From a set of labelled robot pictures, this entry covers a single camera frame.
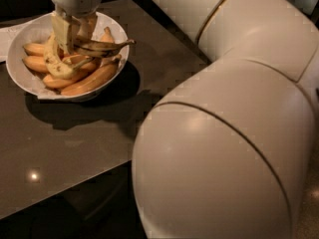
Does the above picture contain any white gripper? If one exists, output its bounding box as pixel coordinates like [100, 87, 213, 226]
[51, 0, 102, 54]

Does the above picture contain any dark spotted top banana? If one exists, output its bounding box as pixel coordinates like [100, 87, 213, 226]
[73, 38, 136, 58]

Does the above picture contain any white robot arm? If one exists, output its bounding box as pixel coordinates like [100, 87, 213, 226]
[132, 0, 318, 239]

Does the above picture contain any back right yellow banana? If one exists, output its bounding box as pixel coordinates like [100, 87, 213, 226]
[100, 27, 115, 43]

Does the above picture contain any white bowl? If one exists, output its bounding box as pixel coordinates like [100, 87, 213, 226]
[1, 14, 130, 102]

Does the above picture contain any left upper yellow banana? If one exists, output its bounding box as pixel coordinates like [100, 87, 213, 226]
[23, 43, 44, 57]

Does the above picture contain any curved spotted yellow banana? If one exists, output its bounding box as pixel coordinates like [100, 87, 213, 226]
[43, 33, 93, 80]

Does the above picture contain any left lower yellow banana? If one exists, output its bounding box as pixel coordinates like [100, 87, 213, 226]
[22, 56, 48, 73]

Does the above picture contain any front long yellow banana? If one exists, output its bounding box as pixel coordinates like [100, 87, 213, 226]
[61, 55, 122, 96]

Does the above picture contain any white napkin on table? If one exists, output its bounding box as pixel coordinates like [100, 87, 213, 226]
[0, 23, 27, 63]

